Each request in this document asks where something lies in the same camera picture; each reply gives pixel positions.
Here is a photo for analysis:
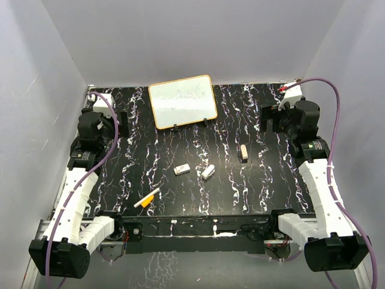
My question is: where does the black front mounting rail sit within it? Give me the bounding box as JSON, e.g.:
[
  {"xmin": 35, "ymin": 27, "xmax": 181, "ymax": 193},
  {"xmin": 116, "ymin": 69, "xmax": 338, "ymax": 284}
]
[{"xmin": 101, "ymin": 214, "xmax": 292, "ymax": 254}]

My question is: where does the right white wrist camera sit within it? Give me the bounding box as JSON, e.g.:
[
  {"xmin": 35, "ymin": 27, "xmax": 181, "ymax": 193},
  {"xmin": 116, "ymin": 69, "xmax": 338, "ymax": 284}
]
[{"xmin": 278, "ymin": 82, "xmax": 303, "ymax": 111}]

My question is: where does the white marker pen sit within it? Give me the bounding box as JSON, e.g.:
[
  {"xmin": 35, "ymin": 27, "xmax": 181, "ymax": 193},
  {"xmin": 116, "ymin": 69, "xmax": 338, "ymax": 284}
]
[{"xmin": 134, "ymin": 188, "xmax": 160, "ymax": 208}]

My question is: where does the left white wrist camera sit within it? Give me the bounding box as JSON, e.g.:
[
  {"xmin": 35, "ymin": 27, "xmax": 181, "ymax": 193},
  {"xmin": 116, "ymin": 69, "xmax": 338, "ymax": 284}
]
[{"xmin": 87, "ymin": 93, "xmax": 114, "ymax": 118}]

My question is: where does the orange framed whiteboard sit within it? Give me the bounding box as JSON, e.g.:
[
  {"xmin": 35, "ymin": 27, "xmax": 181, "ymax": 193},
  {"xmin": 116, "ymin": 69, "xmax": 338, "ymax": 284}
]
[{"xmin": 148, "ymin": 75, "xmax": 218, "ymax": 129}]

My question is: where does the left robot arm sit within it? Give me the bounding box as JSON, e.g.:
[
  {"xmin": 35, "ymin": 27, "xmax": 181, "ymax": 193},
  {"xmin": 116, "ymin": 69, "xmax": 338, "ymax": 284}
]
[{"xmin": 28, "ymin": 109, "xmax": 128, "ymax": 279}]

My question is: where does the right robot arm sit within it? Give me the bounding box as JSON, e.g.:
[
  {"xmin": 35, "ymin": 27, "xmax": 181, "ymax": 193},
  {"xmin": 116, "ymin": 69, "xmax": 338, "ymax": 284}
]
[{"xmin": 259, "ymin": 98, "xmax": 369, "ymax": 272}]

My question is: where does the white staple box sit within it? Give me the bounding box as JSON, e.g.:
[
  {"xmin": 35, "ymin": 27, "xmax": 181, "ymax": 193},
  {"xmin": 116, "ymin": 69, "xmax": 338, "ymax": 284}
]
[{"xmin": 174, "ymin": 164, "xmax": 191, "ymax": 175}]

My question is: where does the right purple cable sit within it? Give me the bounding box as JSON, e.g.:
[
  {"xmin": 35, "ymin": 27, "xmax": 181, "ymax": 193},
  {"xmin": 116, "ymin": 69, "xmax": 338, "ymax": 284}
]
[{"xmin": 279, "ymin": 78, "xmax": 378, "ymax": 289}]

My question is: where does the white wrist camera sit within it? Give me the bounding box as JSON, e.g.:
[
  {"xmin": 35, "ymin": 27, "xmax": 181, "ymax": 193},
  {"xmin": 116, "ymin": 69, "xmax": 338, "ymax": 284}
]
[
  {"xmin": 278, "ymin": 82, "xmax": 303, "ymax": 111},
  {"xmin": 87, "ymin": 93, "xmax": 114, "ymax": 118}
]

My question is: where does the orange marker cap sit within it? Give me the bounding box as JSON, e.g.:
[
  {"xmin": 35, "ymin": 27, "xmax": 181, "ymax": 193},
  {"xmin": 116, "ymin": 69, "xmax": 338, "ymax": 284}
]
[{"xmin": 141, "ymin": 195, "xmax": 155, "ymax": 208}]

